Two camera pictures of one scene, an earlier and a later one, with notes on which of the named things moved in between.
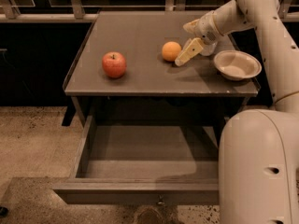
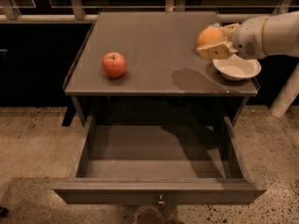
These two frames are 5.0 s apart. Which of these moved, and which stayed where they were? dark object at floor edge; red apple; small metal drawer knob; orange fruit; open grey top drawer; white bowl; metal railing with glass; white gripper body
Moved: orange fruit; white gripper body
Stayed: small metal drawer knob; open grey top drawer; metal railing with glass; dark object at floor edge; white bowl; red apple
